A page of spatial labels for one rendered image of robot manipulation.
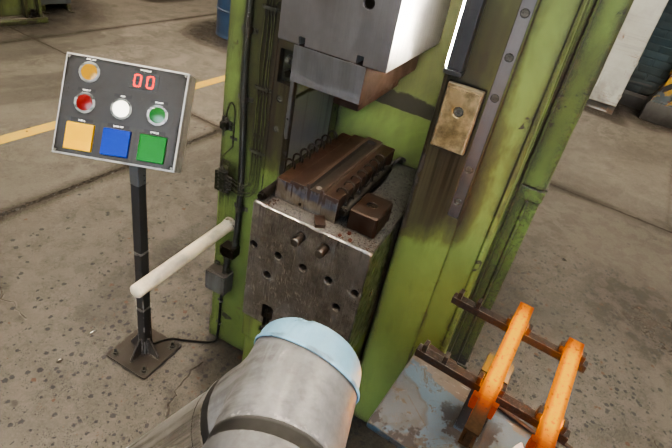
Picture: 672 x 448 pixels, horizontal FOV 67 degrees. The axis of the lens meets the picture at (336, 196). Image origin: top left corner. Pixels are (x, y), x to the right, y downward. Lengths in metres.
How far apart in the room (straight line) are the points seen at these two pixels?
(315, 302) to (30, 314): 1.36
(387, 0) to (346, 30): 0.12
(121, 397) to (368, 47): 1.55
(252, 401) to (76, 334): 1.95
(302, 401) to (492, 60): 0.99
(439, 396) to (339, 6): 0.97
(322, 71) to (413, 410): 0.85
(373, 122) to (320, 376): 1.40
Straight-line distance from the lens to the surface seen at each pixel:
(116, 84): 1.55
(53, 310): 2.49
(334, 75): 1.27
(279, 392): 0.46
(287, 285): 1.56
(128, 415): 2.10
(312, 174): 1.48
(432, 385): 1.40
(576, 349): 1.26
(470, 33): 1.24
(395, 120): 1.77
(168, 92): 1.51
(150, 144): 1.50
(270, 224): 1.47
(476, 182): 1.39
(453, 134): 1.32
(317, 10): 1.26
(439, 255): 1.51
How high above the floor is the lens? 1.72
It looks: 32 degrees down
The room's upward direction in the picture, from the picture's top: 11 degrees clockwise
